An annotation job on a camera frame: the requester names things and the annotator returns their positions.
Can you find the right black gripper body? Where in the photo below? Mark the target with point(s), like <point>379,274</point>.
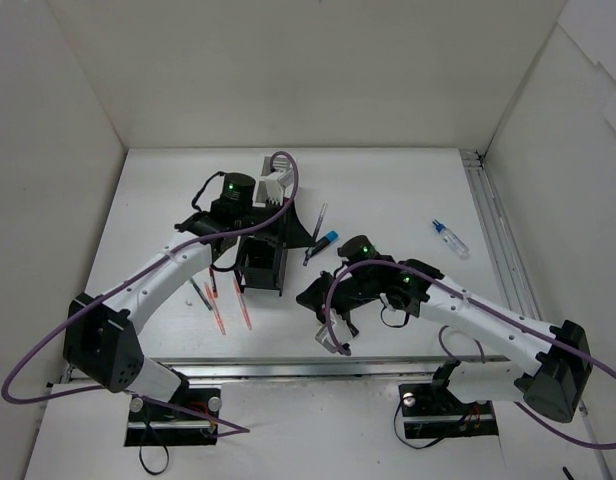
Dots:
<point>332,296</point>

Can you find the purple gel pen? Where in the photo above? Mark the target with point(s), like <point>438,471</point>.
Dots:
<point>315,234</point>

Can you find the green gel pen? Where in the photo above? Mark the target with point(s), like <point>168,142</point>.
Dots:
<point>201,295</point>

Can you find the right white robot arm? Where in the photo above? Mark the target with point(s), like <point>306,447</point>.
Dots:
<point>542,370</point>

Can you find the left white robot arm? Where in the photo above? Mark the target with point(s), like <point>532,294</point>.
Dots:
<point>102,340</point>

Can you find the black two-slot container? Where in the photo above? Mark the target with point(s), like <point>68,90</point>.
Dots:
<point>260,265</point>

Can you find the blue cap highlighter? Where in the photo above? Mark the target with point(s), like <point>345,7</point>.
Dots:
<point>325,241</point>

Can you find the white two-slot container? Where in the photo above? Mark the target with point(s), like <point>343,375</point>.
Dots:
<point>279,163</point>

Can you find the clear blue-tip glue bottle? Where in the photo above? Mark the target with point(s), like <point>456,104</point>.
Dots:
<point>451,240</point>

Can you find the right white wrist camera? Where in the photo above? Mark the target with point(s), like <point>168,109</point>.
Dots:
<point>341,332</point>

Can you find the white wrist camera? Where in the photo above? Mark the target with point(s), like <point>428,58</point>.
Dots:
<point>271,187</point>
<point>341,332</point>

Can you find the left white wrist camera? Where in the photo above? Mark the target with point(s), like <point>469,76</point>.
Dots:
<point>271,187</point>

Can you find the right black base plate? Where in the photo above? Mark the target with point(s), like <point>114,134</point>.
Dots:
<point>428,415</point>

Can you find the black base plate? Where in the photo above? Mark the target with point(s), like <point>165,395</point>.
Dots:
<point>152,425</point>
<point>428,415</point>

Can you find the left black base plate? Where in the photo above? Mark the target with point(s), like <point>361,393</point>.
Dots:
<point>152,425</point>

